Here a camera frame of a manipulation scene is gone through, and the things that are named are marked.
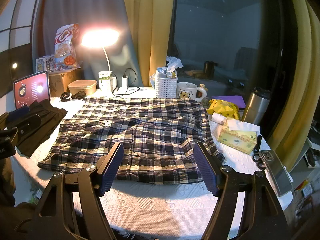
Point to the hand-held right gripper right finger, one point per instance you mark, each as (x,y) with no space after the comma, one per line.
(205,170)

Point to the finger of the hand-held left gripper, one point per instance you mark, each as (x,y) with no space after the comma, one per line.
(28,126)
(22,112)

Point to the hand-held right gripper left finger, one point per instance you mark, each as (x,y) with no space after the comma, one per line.
(112,166)

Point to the plaid pants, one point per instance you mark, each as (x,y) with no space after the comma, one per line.
(155,142)

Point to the black cloth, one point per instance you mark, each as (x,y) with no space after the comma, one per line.
(48,118)

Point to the tablet computer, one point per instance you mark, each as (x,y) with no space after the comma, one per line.
(30,90)

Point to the yellow tissue box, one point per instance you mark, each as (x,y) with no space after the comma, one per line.
(237,140)

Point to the cardboard box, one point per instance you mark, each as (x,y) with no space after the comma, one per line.
(60,82)

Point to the white paper roll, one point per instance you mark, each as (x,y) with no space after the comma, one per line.
(218,118)

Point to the small printed box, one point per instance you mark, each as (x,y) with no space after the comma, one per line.
(45,63)

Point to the black scissors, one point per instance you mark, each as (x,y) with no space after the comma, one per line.
(258,150)

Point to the yellow bag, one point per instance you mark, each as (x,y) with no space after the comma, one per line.
(223,108)

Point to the brown food container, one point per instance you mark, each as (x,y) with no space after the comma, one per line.
(82,87)

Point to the smartphone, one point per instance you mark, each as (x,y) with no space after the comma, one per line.
(277,172)

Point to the purple cloth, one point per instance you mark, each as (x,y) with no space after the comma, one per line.
(235,99)

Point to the snack bag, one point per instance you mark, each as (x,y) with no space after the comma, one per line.
(66,47)

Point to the white blue flat box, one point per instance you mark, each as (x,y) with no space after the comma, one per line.
(130,89)

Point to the steel tumbler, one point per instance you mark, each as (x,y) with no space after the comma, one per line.
(255,107)

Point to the white bear mug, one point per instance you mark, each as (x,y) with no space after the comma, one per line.
(186,92)

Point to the small figurine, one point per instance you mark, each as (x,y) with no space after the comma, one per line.
(203,87)

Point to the green and white carton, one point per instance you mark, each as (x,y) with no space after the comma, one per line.
(106,82)

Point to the white plastic basket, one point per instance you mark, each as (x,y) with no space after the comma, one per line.
(166,88)

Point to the dark vacuum flask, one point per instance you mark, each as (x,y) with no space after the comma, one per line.
(208,68)

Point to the white desk lamp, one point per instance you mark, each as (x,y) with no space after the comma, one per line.
(100,38)

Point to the white plastic bag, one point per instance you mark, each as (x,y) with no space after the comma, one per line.
(173,63)

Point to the grey curtain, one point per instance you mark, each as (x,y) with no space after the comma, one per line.
(75,10)

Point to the yellow curtain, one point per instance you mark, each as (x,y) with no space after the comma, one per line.
(150,30)
(297,80)

